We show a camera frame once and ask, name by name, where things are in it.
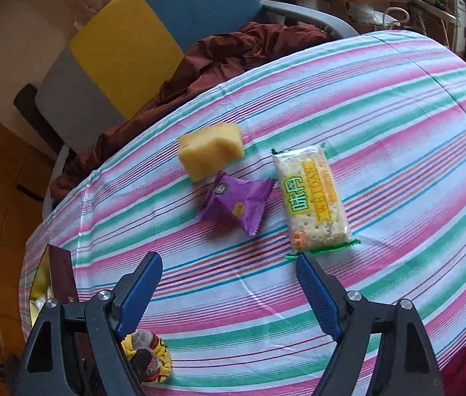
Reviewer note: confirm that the striped tablecloth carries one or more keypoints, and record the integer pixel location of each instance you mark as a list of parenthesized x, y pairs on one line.
[(381, 132)]

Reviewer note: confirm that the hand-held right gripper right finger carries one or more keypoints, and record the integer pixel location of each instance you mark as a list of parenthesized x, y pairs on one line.
[(319, 297)]

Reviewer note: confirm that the yellow patterned snack packet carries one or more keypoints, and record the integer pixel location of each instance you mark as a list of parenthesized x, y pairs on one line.
[(162, 359)]

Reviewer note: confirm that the gold tin box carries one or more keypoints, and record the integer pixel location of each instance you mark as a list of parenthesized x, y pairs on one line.
[(61, 272)]

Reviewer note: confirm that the grey yellow blue chair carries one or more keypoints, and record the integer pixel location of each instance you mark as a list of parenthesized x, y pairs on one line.
[(113, 49)]

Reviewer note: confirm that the maroon cloth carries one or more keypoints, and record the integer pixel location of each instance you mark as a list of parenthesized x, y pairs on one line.
[(216, 53)]

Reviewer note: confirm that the cracker packet with green edge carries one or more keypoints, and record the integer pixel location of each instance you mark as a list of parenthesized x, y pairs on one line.
[(313, 202)]

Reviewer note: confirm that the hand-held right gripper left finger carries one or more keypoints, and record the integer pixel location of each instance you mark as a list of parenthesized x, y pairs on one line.
[(140, 293)]

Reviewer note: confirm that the yellow sponge cake piece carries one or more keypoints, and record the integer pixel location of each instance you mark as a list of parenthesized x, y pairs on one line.
[(210, 150)]

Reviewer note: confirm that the purple snack packet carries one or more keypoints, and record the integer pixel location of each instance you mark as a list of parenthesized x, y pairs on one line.
[(237, 202)]

